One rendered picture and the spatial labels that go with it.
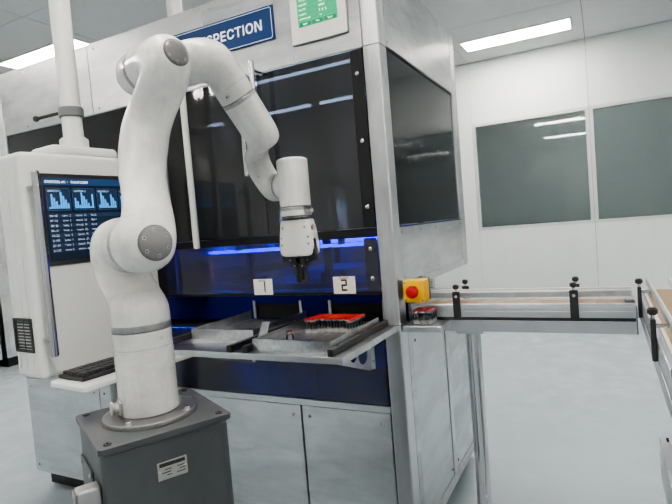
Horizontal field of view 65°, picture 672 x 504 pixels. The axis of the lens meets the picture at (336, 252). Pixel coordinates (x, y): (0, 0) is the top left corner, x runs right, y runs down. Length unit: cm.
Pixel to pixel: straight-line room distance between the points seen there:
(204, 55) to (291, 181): 37
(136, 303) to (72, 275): 91
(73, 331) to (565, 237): 520
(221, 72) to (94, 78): 136
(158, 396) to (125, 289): 23
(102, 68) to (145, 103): 142
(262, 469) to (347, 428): 44
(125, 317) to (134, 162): 31
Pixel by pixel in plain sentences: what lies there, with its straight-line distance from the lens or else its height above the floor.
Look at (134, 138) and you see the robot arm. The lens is 117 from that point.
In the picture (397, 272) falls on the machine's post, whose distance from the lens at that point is 173.
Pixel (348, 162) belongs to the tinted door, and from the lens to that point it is 179.
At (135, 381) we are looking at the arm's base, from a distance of 116.
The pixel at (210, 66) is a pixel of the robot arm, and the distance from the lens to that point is 130.
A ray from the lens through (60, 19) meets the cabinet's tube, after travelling 227.
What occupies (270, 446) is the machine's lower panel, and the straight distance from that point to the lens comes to 216.
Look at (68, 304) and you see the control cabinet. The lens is 202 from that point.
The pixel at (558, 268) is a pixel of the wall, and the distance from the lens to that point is 626.
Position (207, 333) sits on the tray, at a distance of 184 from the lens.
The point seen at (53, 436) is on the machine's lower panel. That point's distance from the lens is 312.
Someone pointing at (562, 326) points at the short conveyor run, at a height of 86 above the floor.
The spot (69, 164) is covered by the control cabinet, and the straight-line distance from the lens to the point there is 206.
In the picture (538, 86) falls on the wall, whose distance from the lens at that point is 637.
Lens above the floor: 123
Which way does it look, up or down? 3 degrees down
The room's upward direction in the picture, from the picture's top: 5 degrees counter-clockwise
